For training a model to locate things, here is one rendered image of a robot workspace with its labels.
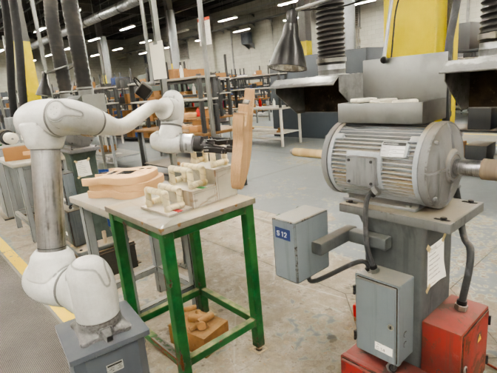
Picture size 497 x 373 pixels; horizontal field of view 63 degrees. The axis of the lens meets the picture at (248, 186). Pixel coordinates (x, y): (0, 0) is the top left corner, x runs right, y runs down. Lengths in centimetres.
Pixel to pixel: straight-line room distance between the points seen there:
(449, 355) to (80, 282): 118
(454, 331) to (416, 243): 27
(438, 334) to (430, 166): 51
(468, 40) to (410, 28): 410
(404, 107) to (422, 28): 107
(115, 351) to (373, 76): 129
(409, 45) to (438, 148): 116
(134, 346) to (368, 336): 81
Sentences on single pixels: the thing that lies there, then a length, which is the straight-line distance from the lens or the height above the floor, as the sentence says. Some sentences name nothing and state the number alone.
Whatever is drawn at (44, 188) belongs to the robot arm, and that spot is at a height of 122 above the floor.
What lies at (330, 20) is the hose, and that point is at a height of 171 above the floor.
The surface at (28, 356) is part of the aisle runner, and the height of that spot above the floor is 0.
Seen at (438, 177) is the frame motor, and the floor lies 123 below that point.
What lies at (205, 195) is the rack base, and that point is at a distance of 211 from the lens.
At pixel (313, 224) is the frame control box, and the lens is 127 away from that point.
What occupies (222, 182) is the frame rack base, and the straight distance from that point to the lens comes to 218.
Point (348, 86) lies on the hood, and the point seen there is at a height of 149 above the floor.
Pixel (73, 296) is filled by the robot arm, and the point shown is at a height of 87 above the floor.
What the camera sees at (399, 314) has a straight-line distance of 131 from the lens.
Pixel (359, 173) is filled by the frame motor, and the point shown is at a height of 123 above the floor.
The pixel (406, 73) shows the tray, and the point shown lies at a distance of 141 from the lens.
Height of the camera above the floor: 153
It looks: 14 degrees down
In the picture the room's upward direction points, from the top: 5 degrees counter-clockwise
